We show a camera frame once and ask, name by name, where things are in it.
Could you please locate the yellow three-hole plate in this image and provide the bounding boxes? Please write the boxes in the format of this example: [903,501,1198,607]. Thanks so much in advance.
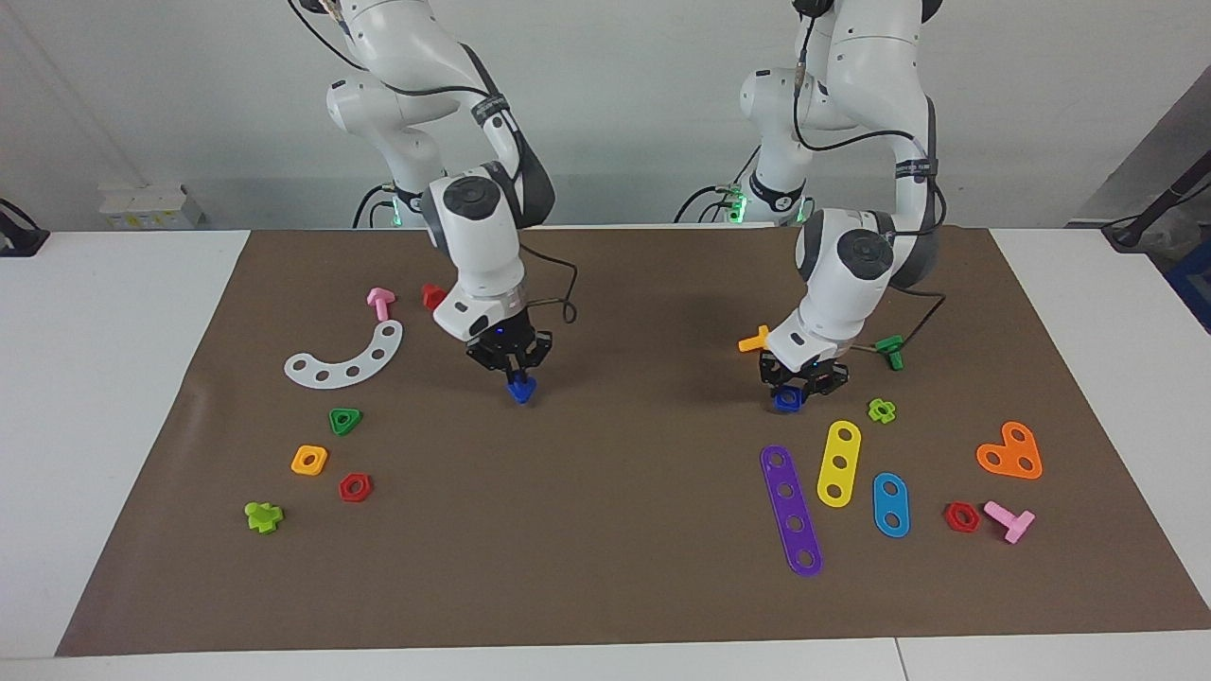
[816,420,863,509]

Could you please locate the purple four-hole plate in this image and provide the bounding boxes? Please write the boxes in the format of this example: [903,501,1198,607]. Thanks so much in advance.
[760,445,823,578]

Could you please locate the blue two-hole plate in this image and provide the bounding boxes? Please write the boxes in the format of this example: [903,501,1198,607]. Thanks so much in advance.
[872,472,911,539]

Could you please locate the white curved perforated plate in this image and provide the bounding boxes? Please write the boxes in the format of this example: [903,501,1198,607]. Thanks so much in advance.
[284,320,404,390]

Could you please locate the orange corner plate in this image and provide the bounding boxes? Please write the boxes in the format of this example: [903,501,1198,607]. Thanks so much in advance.
[976,421,1044,480]

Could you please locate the brown table mat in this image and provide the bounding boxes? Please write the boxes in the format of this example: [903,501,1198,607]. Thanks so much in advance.
[55,227,1211,658]

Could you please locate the black stand base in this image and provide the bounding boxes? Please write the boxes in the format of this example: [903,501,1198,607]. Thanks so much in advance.
[1102,175,1211,253]

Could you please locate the white power strip box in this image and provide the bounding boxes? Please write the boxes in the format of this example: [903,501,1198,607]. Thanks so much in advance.
[98,183,205,231]

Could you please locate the blue storage crate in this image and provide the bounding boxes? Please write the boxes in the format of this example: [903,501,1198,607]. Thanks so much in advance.
[1165,241,1211,334]

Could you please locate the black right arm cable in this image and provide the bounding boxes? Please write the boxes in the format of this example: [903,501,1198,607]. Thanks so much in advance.
[518,244,580,325]

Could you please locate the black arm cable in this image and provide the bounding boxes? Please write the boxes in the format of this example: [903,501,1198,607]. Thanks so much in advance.
[518,244,580,325]
[850,288,948,357]

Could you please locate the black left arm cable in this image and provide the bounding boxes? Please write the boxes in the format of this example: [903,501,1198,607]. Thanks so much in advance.
[850,288,948,357]

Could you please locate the black base cables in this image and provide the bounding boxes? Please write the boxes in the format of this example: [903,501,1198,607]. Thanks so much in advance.
[673,183,750,226]
[353,183,400,229]

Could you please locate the black clamp with cable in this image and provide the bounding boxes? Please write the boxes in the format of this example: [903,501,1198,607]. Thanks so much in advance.
[0,198,51,257]

